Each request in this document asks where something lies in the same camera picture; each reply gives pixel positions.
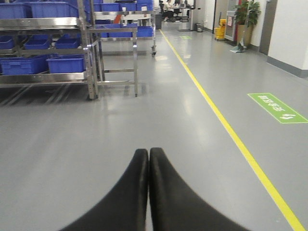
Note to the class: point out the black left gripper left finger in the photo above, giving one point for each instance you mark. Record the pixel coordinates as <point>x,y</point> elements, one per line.
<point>124,207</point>

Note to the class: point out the yellow mop bucket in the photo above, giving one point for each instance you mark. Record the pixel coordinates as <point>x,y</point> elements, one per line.
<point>220,30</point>

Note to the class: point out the steel frame table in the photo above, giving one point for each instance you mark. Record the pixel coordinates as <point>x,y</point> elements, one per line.
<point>110,36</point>

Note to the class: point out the blue bin lower left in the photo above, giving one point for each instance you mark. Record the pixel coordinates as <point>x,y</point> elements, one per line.
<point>24,66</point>

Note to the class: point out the potted green plant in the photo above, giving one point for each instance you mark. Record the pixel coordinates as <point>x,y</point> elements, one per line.
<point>246,17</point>

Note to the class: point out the blue bin lower right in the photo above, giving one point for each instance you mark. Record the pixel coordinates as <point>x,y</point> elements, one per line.
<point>71,63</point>

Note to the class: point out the teal dustpan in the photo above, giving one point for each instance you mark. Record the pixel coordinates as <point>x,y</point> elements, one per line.
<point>241,47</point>

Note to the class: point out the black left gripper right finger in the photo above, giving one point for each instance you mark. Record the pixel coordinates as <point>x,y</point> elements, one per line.
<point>175,206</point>

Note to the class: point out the blue bin top shelf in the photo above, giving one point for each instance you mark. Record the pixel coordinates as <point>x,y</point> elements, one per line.
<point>53,9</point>

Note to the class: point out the steel shelf rack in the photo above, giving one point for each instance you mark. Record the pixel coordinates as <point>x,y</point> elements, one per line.
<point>68,35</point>

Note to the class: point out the blue bin shelf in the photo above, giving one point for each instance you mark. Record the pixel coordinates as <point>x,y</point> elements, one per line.
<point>53,9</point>
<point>37,44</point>

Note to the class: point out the blue bin middle shelf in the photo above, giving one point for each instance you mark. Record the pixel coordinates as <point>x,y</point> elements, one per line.
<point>37,44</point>

